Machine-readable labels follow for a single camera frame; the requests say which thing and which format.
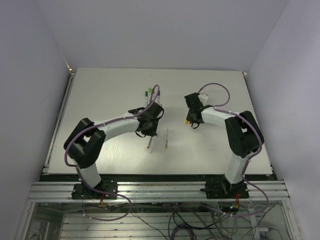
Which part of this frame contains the red end white pen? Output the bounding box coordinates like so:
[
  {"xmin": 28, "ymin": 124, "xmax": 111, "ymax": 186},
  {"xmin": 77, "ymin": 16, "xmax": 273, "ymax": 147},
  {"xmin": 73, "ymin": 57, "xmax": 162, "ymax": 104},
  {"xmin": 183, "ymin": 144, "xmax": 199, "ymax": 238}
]
[{"xmin": 146, "ymin": 136, "xmax": 153, "ymax": 149}]

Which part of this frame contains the blue end white pen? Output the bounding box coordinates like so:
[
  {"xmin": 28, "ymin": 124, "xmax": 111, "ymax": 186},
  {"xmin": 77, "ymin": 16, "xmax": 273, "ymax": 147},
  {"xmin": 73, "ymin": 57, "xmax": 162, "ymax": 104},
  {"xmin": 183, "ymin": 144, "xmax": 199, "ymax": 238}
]
[{"xmin": 157, "ymin": 95, "xmax": 161, "ymax": 106}]

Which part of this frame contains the green end white pen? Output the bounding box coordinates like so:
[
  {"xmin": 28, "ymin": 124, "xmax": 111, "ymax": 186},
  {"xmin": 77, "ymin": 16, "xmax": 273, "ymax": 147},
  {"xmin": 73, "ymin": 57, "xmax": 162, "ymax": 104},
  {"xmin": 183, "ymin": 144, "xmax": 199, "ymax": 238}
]
[{"xmin": 145, "ymin": 93, "xmax": 149, "ymax": 107}]

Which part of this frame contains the light green end pen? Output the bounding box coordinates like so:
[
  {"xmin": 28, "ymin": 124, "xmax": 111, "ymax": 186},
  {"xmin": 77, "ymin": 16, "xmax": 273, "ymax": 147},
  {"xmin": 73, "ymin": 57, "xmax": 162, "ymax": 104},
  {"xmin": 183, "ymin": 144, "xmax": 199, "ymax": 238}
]
[{"xmin": 148, "ymin": 92, "xmax": 152, "ymax": 103}]

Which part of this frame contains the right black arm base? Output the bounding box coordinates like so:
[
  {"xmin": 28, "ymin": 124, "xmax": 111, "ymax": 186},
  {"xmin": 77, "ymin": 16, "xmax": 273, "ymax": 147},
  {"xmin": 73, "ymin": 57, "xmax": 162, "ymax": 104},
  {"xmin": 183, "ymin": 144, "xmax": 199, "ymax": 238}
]
[{"xmin": 200, "ymin": 180, "xmax": 249, "ymax": 199}]

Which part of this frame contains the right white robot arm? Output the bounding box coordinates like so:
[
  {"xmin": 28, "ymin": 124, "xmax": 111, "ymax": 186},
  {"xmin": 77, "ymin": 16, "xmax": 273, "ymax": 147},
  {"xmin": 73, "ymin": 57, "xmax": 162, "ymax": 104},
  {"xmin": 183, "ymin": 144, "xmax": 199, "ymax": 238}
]
[{"xmin": 184, "ymin": 92, "xmax": 264, "ymax": 198}]

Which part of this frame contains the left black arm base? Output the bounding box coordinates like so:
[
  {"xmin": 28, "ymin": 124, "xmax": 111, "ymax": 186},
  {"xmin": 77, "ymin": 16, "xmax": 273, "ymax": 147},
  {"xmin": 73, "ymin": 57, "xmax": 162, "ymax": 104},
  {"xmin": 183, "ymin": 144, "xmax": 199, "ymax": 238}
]
[{"xmin": 71, "ymin": 179, "xmax": 118, "ymax": 200}]

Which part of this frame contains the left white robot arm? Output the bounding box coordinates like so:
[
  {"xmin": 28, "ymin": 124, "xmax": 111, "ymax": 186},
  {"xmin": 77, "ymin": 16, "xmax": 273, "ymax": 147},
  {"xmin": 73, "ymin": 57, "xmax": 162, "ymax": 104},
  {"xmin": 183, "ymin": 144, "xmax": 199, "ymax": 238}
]
[{"xmin": 63, "ymin": 102, "xmax": 165, "ymax": 199}]

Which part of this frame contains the yellow end white pen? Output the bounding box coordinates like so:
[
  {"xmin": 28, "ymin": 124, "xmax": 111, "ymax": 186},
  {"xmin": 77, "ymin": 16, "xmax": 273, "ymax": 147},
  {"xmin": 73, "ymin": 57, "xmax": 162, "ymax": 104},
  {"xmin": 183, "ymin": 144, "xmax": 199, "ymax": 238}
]
[{"xmin": 165, "ymin": 128, "xmax": 169, "ymax": 150}]

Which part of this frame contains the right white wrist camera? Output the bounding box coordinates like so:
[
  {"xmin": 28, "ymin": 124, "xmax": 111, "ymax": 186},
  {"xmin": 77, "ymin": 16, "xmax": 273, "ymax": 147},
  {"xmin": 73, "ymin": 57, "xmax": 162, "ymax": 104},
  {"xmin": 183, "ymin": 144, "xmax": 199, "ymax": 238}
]
[{"xmin": 198, "ymin": 93, "xmax": 209, "ymax": 106}]

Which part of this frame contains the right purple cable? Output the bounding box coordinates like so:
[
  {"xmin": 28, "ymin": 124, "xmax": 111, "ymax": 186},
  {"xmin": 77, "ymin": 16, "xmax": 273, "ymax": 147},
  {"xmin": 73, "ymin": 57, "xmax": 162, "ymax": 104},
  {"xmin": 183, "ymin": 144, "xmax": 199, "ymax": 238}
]
[{"xmin": 197, "ymin": 82, "xmax": 270, "ymax": 218}]

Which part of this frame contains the purple cable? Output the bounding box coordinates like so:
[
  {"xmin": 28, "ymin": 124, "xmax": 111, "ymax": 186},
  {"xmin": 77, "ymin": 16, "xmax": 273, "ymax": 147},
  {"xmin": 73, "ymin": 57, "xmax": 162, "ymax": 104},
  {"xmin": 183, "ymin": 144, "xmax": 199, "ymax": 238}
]
[
  {"xmin": 197, "ymin": 82, "xmax": 270, "ymax": 218},
  {"xmin": 64, "ymin": 84, "xmax": 161, "ymax": 222}
]

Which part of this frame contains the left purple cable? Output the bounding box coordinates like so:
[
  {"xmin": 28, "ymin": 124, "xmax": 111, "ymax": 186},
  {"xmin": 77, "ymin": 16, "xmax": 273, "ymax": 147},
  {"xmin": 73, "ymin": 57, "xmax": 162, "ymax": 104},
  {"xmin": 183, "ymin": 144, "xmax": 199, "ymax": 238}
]
[{"xmin": 64, "ymin": 84, "xmax": 161, "ymax": 222}]

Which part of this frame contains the aluminium rail frame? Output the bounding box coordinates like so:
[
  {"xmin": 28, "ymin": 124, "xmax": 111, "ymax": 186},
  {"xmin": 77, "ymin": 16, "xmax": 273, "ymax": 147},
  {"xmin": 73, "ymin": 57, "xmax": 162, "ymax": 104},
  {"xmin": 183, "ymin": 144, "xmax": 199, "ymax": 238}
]
[{"xmin": 15, "ymin": 180, "xmax": 303, "ymax": 240}]

